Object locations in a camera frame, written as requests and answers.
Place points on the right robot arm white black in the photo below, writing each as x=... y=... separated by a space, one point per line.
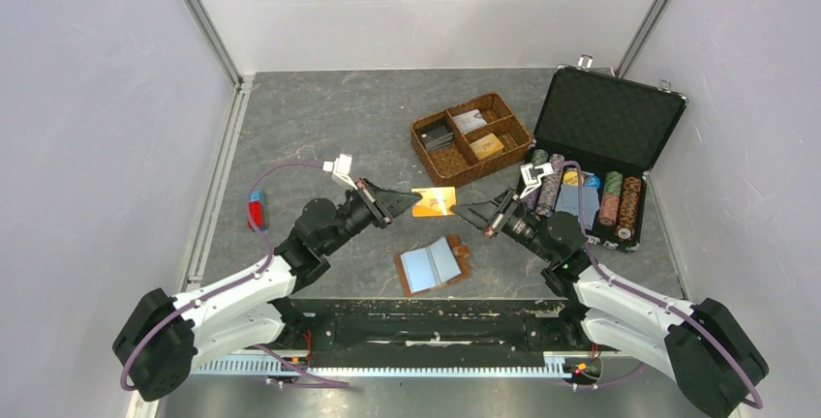
x=700 y=346

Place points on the black card stack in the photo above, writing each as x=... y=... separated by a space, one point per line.
x=436 y=136

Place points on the white card stack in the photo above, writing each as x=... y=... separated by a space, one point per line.
x=469 y=121

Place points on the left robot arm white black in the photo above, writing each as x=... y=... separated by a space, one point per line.
x=166 y=337

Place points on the tan card box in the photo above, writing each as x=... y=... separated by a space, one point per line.
x=487 y=147

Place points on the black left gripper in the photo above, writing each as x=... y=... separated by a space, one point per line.
x=384 y=202

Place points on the blue round dealer chip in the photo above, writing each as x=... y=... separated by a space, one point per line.
x=593 y=182

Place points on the woven wicker divided basket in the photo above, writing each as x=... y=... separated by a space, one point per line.
x=457 y=164

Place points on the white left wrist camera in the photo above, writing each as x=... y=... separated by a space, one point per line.
x=339 y=169

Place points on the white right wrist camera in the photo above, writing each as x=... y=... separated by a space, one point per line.
x=532 y=176

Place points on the green pink chip row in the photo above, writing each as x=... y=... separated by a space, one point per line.
x=610 y=200

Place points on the brown leather card holder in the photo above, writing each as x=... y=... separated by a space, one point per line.
x=437 y=265

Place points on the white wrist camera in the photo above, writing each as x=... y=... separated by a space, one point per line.
x=339 y=169
x=532 y=176

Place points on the yellow dealer button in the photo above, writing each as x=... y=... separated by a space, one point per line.
x=573 y=178

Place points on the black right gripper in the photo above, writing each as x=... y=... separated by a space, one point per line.
x=484 y=215

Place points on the grey striped chip row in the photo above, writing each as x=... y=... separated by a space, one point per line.
x=550 y=186

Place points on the black poker chip case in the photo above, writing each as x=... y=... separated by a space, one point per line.
x=608 y=124

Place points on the red blue toy block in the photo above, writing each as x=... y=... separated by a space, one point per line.
x=256 y=217

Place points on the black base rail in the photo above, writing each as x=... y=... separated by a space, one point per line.
x=430 y=333

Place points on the blue playing card deck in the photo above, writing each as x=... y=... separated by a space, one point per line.
x=581 y=202

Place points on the brown poker chip row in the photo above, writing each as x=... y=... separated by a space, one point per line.
x=628 y=207

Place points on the gold credit card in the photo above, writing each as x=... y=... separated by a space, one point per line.
x=434 y=202

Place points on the purple green chip row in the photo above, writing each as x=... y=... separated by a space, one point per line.
x=539 y=157

